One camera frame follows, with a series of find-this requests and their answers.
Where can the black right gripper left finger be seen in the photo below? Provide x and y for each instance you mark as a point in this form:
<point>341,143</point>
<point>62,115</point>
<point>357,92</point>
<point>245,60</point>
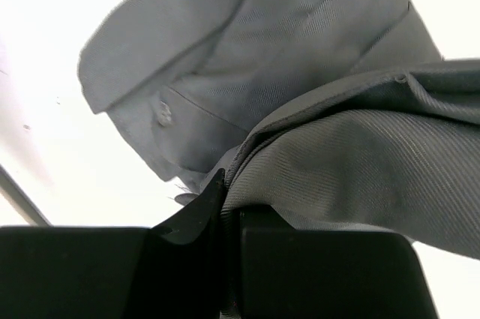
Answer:
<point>167,271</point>

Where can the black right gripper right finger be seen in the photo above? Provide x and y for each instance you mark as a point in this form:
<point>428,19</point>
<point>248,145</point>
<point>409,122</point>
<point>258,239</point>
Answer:
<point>288,273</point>

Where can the grey pleated skirt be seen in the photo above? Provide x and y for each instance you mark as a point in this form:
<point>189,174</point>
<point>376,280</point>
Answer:
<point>334,112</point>

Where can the aluminium table edge rail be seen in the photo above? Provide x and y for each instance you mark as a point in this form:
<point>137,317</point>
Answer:
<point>21,202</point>

